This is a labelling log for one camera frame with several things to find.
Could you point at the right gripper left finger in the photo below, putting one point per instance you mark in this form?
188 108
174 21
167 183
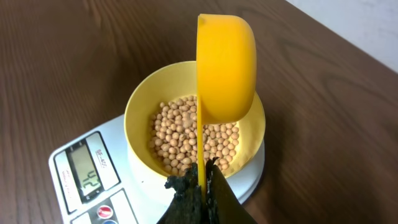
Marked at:
186 205

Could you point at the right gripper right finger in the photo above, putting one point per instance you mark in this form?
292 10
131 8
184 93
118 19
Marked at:
221 203

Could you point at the yellow measuring scoop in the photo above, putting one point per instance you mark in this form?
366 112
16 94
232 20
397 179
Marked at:
226 80

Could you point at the soybeans in bowl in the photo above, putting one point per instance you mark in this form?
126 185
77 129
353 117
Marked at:
174 140

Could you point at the white digital kitchen scale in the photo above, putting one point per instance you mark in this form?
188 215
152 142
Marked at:
98 179

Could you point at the pale yellow bowl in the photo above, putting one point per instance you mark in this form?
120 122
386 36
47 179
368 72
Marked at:
169 83

